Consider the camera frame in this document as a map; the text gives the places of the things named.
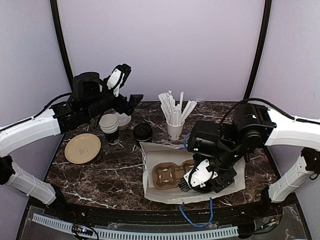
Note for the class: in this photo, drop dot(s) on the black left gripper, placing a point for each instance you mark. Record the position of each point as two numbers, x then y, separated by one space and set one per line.
120 107

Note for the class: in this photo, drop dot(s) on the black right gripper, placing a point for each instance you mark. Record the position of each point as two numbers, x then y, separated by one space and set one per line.
222 182

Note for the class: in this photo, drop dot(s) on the stack of paper cups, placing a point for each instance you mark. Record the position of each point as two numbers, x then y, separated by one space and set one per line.
110 127

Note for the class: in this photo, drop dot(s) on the brown pulp cup carrier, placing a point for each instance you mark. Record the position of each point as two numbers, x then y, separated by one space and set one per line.
167 175

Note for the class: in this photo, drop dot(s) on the checkered paper bag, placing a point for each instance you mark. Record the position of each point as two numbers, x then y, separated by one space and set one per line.
154 154

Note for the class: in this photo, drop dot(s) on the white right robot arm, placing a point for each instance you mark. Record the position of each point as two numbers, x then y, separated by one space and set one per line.
255 123

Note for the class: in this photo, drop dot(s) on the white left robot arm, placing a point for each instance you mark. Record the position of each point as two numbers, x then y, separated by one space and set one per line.
56 119

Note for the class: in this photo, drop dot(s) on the white ceramic bowl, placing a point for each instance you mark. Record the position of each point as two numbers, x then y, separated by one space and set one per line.
123 121

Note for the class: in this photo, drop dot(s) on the bundle of wrapped straws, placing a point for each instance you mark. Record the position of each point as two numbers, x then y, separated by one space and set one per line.
173 110

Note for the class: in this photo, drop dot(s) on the white cup holding straws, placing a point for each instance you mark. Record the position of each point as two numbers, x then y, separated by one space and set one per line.
174 131

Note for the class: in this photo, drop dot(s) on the beige round plate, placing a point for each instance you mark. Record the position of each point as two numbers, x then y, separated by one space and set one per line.
82 148

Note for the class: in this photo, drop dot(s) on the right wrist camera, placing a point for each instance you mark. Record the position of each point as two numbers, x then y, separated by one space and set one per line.
203 138

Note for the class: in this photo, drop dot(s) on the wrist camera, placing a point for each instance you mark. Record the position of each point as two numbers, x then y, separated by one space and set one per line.
85 86
203 138

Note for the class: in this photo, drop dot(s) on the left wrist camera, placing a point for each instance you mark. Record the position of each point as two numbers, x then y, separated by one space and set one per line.
85 86

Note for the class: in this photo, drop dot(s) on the black front rail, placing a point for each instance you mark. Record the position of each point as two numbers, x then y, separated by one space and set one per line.
239 214

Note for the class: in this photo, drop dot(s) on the white slotted cable duct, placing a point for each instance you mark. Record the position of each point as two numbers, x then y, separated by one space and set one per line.
121 231

